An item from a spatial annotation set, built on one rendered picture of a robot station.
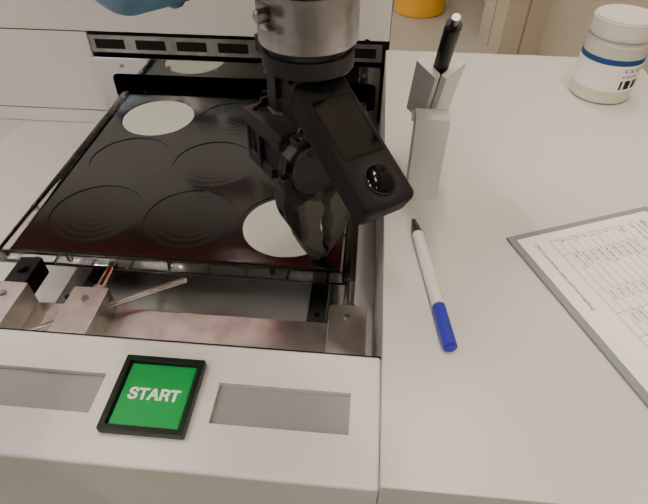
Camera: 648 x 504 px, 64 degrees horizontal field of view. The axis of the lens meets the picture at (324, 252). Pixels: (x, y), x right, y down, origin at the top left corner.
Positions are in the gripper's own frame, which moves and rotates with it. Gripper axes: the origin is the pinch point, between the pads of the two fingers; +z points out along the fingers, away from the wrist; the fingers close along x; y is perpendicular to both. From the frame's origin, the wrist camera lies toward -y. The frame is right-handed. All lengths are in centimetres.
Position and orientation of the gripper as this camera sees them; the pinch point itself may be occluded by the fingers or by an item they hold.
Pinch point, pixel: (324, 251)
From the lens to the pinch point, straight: 51.6
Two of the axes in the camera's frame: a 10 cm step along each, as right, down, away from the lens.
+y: -5.8, -5.6, 5.9
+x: -8.1, 4.0, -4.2
